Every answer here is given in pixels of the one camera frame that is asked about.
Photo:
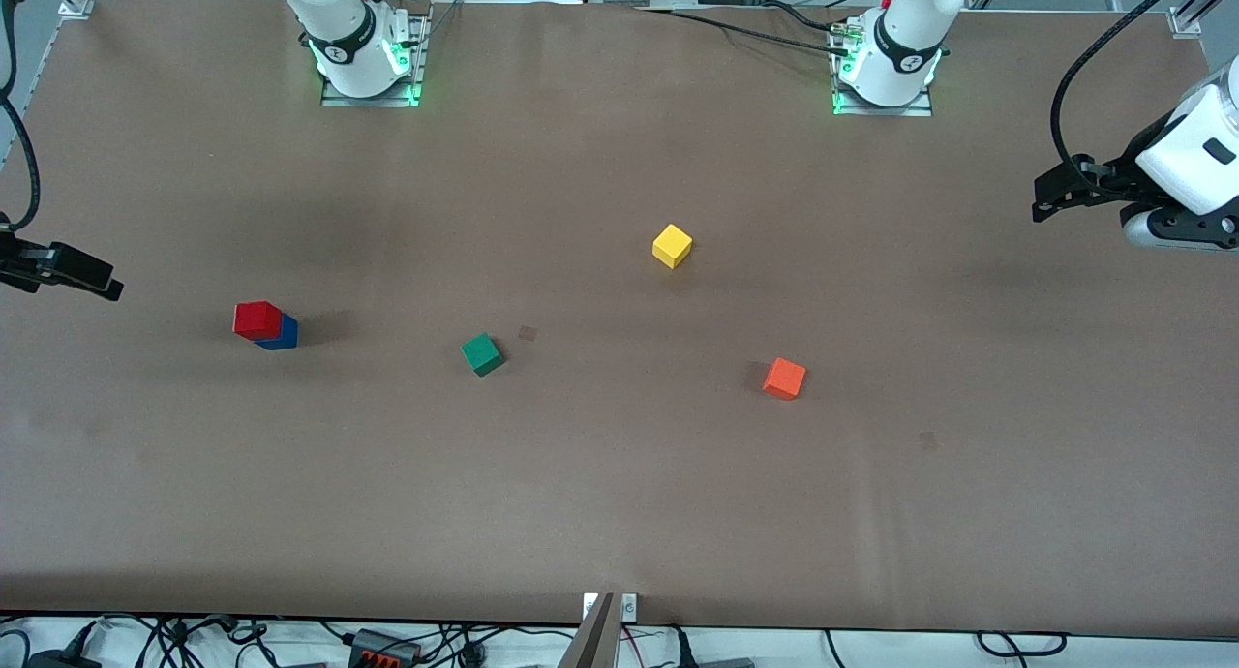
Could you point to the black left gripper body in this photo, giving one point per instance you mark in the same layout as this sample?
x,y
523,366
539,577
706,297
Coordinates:
x,y
1109,178

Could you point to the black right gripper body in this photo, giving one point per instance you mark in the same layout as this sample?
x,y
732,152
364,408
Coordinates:
x,y
19,264

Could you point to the red cube block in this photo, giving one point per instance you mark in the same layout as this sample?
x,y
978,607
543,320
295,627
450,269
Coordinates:
x,y
256,319

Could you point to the blue cube block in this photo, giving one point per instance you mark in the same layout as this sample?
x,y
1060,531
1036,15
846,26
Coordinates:
x,y
287,337

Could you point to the orange cube block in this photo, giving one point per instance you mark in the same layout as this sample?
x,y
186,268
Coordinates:
x,y
784,379

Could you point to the yellow cube block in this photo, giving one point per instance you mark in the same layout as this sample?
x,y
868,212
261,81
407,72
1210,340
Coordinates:
x,y
672,247

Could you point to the green cube block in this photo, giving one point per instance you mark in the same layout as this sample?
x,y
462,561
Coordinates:
x,y
482,354

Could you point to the black orange connector box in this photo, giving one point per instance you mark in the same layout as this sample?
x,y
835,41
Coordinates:
x,y
382,646

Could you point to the brown table cover mat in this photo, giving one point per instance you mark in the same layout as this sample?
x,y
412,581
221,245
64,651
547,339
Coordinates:
x,y
619,474

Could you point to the grey angled metal bar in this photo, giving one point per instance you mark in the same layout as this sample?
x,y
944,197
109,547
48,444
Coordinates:
x,y
592,644

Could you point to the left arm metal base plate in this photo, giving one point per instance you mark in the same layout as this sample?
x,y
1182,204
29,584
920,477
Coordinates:
x,y
924,109

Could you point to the aluminium corner bracket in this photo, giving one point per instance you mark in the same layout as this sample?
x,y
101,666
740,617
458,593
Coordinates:
x,y
77,5
1185,21

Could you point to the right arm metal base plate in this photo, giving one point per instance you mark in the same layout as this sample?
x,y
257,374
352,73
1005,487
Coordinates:
x,y
418,68

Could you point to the small metal edge bracket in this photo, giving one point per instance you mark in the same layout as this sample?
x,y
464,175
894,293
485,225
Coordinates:
x,y
629,607

